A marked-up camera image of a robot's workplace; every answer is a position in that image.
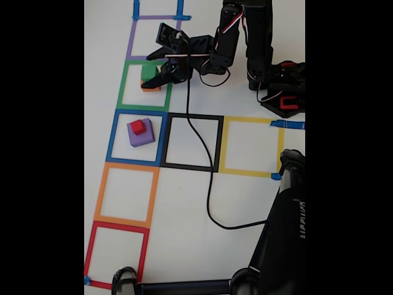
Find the purple square block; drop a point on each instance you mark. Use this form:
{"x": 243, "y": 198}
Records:
{"x": 142, "y": 139}

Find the green square frame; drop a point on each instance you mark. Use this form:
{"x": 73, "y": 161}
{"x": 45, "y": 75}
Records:
{"x": 121, "y": 89}

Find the black square frame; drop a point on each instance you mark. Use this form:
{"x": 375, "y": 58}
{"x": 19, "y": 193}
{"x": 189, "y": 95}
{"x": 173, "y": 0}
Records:
{"x": 215, "y": 144}

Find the orange square frame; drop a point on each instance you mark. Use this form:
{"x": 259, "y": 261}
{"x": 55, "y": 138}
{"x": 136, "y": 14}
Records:
{"x": 99, "y": 196}

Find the small blue tape piece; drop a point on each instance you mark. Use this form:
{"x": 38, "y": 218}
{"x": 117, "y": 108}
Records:
{"x": 87, "y": 280}
{"x": 275, "y": 176}

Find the red square frame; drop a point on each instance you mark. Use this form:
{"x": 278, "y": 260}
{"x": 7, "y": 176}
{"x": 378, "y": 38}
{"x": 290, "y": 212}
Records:
{"x": 89, "y": 252}

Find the long blue tape strip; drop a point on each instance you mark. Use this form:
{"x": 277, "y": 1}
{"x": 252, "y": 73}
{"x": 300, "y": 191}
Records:
{"x": 291, "y": 125}

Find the purple square frame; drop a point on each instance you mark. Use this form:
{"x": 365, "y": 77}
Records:
{"x": 130, "y": 40}

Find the yellow square frame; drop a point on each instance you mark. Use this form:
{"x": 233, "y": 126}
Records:
{"x": 245, "y": 119}

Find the small red cube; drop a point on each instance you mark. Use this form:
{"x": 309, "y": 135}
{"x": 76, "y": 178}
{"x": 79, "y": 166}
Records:
{"x": 137, "y": 127}

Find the black tripod stand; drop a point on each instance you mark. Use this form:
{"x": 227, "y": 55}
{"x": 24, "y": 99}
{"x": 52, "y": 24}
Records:
{"x": 276, "y": 246}

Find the orange square block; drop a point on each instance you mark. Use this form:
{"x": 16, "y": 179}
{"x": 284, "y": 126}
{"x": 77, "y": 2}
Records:
{"x": 150, "y": 89}

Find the blue square frame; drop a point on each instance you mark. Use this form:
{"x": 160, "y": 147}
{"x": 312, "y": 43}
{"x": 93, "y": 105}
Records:
{"x": 111, "y": 138}

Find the green cube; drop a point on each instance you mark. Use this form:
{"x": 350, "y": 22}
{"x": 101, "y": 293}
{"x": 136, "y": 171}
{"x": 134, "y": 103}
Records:
{"x": 148, "y": 72}

